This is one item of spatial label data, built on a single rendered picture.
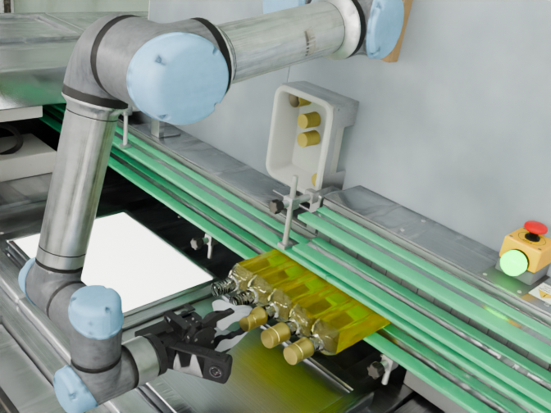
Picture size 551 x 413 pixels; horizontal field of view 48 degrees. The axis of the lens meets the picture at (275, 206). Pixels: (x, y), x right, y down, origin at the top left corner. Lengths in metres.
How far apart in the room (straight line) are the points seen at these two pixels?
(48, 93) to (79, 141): 0.93
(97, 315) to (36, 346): 0.45
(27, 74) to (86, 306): 1.01
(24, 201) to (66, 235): 0.93
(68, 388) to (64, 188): 0.29
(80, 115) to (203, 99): 0.20
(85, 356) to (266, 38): 0.53
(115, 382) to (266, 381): 0.35
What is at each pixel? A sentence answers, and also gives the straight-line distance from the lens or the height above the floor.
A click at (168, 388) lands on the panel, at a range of 1.21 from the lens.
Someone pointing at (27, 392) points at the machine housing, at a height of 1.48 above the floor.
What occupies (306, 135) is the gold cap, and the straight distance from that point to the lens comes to 1.43.
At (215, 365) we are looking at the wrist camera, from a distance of 1.06.
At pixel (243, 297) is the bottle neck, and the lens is 1.22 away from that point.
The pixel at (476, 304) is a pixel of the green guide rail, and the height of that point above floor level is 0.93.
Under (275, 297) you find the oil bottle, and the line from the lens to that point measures 1.21.
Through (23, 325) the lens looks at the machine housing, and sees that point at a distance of 1.42.
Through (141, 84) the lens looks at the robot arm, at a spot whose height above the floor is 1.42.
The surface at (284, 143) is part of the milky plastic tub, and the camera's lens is 1.50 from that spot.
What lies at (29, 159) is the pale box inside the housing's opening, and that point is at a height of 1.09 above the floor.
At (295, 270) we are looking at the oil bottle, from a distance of 1.30.
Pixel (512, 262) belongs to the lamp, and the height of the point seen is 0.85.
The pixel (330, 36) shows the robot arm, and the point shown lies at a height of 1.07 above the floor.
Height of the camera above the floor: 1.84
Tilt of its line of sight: 41 degrees down
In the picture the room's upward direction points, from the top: 107 degrees counter-clockwise
